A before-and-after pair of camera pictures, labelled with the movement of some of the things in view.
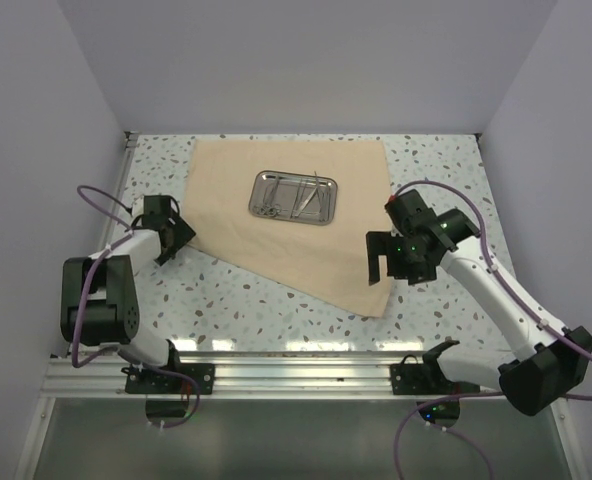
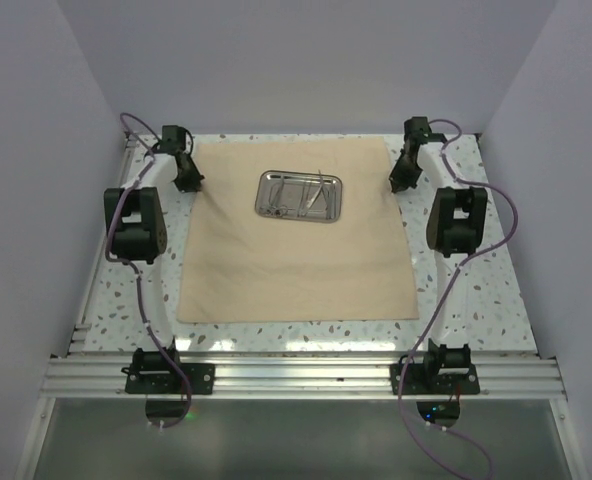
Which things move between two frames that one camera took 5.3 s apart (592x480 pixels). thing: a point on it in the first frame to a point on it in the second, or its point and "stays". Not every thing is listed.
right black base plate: [413, 378] stays
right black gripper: [378, 245] to [398, 181]
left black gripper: [182, 235] to [193, 184]
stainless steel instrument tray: [294, 198] stays
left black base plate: [144, 381] stays
